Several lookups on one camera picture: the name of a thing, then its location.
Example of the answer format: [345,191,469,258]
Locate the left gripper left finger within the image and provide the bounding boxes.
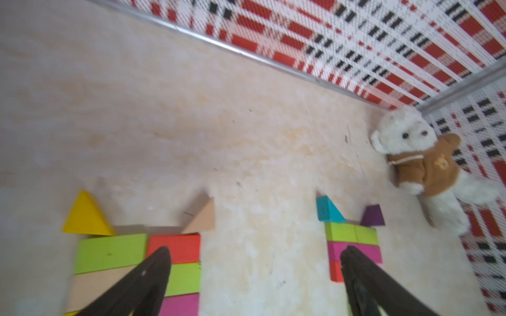
[78,246,172,316]

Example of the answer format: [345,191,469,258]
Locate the teal triangle block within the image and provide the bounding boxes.
[316,196,346,223]

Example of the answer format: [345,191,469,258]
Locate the yellow triangle block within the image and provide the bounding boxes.
[62,190,115,236]

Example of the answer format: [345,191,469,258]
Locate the purple triangle block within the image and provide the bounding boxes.
[360,204,386,227]

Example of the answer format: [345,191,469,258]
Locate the light green rectangular block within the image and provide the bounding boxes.
[73,234,148,275]

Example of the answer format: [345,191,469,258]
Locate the white teddy bear brown shirt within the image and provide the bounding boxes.
[370,107,502,236]

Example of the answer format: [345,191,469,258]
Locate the red rectangular block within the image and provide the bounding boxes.
[146,234,201,264]

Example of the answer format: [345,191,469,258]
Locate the magenta block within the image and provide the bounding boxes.
[158,293,200,316]
[355,244,383,264]
[327,241,357,262]

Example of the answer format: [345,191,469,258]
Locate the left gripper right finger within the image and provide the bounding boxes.
[340,246,437,316]

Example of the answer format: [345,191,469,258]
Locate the natural wood triangle block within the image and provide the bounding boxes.
[181,198,216,234]

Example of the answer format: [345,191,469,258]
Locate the natural wood rectangular block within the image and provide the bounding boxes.
[65,266,134,313]

